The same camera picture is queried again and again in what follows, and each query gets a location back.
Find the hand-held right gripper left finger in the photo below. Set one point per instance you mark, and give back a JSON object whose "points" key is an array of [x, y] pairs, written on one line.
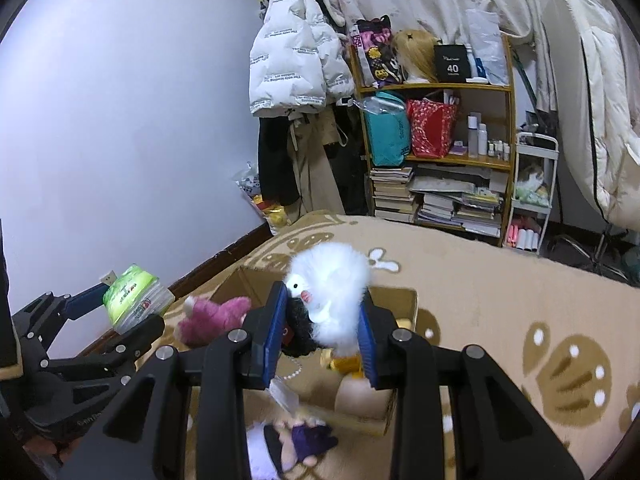
{"points": [[275, 340]]}

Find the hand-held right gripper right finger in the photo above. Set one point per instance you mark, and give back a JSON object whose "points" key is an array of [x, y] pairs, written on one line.
{"points": [[367, 345]]}

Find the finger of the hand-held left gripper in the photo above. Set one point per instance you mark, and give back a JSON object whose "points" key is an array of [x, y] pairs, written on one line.
{"points": [[135, 342], [85, 300]]}

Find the black fuzzy plush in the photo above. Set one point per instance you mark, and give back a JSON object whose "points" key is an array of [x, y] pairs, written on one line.
{"points": [[300, 330]]}

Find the yellow dog plush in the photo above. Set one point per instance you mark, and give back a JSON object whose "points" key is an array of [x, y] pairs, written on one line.
{"points": [[345, 362]]}

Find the green tissue pack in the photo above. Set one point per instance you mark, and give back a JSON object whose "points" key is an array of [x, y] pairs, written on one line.
{"points": [[132, 295]]}

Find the cardboard box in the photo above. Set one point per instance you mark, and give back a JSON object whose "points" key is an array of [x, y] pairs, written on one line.
{"points": [[400, 305]]}

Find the white fluffy plush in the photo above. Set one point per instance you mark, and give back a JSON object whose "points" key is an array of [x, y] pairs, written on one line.
{"points": [[335, 285]]}

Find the pink plush toy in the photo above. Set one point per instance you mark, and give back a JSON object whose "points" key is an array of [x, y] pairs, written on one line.
{"points": [[205, 322]]}

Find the purple-haired plush doll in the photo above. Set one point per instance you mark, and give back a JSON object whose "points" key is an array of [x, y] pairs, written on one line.
{"points": [[310, 440]]}

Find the beige patterned blanket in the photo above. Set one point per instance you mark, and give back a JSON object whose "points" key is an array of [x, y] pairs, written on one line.
{"points": [[475, 285]]}

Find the clear bag of snacks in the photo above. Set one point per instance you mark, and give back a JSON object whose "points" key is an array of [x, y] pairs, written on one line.
{"points": [[260, 200]]}

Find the stack of old books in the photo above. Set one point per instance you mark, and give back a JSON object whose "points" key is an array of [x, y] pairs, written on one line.
{"points": [[392, 195]]}

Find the pile of magazines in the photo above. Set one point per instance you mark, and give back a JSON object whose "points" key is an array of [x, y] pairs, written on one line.
{"points": [[460, 205]]}

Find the dark hanging clothes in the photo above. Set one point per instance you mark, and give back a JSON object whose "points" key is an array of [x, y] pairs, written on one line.
{"points": [[352, 170]]}

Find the beige hanging coat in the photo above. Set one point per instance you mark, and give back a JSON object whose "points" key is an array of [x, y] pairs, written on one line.
{"points": [[315, 165]]}

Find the black hanging coat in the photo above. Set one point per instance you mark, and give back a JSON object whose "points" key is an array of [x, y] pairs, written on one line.
{"points": [[277, 160]]}

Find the pink and white bottles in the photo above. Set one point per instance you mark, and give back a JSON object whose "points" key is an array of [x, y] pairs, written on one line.
{"points": [[522, 239]]}

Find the teal bag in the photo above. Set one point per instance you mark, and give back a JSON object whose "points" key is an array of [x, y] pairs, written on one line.
{"points": [[387, 135]]}

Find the purple small box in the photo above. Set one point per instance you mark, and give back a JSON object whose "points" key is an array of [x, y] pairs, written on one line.
{"points": [[457, 149]]}

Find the red patterned bag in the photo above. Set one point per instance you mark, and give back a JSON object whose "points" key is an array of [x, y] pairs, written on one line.
{"points": [[430, 130]]}

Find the white brown plush toy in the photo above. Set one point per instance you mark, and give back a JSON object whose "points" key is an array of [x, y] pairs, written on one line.
{"points": [[531, 177]]}

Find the tall white bottle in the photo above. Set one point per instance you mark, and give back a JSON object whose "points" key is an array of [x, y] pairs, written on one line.
{"points": [[473, 135]]}

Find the short white bottle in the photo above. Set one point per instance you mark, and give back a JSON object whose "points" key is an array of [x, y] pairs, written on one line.
{"points": [[482, 140]]}

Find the clear plastic bag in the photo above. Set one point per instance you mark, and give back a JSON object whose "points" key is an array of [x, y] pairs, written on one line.
{"points": [[375, 105]]}

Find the white trolley cart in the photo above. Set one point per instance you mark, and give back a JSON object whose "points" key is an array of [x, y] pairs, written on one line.
{"points": [[537, 142]]}

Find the wooden shelf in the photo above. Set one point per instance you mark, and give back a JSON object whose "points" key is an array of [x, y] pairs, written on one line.
{"points": [[450, 87]]}

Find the white puffer jacket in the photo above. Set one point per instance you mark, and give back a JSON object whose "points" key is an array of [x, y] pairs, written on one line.
{"points": [[290, 60]]}

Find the black pink cartoon bag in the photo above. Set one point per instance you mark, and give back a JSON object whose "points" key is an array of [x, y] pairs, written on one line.
{"points": [[377, 52]]}

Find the blonde wig head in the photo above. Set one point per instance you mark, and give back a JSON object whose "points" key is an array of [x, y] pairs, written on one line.
{"points": [[417, 55]]}

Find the black box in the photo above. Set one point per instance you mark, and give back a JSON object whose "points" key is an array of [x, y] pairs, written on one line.
{"points": [[452, 62]]}

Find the white blue box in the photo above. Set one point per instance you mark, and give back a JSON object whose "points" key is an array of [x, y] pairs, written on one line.
{"points": [[478, 67]]}

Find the white plastic bag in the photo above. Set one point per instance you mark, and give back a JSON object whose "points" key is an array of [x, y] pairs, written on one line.
{"points": [[487, 45]]}

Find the cream padded chair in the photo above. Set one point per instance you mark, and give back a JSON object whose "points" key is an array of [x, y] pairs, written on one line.
{"points": [[600, 110]]}

